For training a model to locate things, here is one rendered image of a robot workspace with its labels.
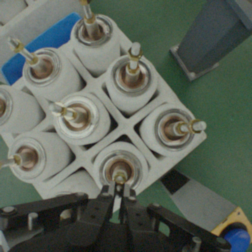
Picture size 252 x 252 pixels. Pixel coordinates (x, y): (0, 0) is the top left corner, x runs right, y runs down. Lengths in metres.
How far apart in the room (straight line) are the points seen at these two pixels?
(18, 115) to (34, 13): 0.32
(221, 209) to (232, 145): 0.40
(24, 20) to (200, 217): 0.62
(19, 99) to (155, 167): 0.31
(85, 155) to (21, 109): 0.16
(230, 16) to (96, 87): 0.33
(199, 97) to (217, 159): 0.24
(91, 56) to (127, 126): 0.16
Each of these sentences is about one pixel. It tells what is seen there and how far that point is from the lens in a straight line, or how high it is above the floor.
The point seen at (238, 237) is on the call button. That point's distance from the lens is 0.26.
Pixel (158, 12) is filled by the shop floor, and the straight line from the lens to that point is 0.72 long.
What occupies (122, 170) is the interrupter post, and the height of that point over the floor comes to 0.28.
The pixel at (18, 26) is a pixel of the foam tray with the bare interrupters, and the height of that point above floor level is 0.17.
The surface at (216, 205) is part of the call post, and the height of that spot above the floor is 0.28.
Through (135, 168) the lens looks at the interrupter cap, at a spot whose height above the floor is 0.25.
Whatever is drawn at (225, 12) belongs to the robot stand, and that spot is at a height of 0.26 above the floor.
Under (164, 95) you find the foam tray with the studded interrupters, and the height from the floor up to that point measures 0.18.
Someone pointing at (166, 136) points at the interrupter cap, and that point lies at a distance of 0.25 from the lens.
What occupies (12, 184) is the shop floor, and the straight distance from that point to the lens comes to 0.67.
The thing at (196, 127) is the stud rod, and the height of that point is 0.34.
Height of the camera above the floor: 0.49
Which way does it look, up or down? 86 degrees down
